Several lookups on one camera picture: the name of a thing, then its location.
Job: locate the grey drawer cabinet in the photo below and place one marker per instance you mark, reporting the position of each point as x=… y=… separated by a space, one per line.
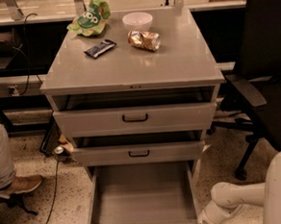
x=183 y=70

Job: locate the grey top drawer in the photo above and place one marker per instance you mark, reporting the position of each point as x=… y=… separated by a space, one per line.
x=136 y=120

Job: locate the green chip bag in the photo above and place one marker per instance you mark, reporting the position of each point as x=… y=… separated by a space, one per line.
x=92 y=22

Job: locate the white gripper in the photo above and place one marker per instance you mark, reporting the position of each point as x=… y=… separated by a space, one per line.
x=208 y=222

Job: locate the white bowl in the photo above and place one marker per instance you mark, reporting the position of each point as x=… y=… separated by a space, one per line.
x=134 y=21

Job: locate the wall power outlet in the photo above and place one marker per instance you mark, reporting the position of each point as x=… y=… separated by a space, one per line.
x=13 y=91

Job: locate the crushed golden can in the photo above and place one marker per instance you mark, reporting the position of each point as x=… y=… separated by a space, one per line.
x=144 y=40

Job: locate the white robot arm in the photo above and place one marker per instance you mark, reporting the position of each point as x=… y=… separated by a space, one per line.
x=229 y=200

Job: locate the black chair base left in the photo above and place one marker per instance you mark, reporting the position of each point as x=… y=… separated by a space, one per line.
x=16 y=201

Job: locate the black office chair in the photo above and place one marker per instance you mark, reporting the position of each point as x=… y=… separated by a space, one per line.
x=254 y=85

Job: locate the dark blue snack packet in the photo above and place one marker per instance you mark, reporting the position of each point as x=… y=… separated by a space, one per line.
x=100 y=48

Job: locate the grey bottom drawer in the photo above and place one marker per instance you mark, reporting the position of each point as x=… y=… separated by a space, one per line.
x=148 y=193

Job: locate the brown shoe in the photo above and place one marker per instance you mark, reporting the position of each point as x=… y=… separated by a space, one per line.
x=21 y=185

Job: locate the grey drawer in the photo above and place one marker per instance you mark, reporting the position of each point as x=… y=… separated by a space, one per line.
x=158 y=147
x=148 y=193
x=136 y=120

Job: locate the grey middle drawer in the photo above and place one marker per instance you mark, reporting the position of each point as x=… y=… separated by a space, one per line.
x=158 y=147

